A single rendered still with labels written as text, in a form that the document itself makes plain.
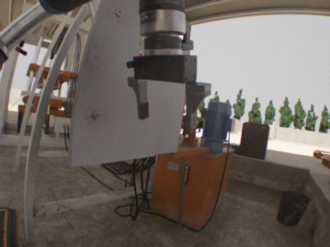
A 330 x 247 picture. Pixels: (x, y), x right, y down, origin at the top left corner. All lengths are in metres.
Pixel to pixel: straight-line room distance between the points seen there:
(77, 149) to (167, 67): 0.32
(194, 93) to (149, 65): 0.11
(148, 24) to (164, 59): 0.07
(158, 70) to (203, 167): 0.97
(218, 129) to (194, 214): 0.70
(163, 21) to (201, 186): 1.11
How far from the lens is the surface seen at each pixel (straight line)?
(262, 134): 3.05
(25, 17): 0.88
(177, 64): 0.30
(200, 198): 1.28
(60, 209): 1.09
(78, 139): 0.48
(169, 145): 0.85
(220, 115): 1.40
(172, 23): 0.31
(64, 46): 1.01
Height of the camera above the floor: 0.81
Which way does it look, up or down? 1 degrees down
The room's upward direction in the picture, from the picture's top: 8 degrees clockwise
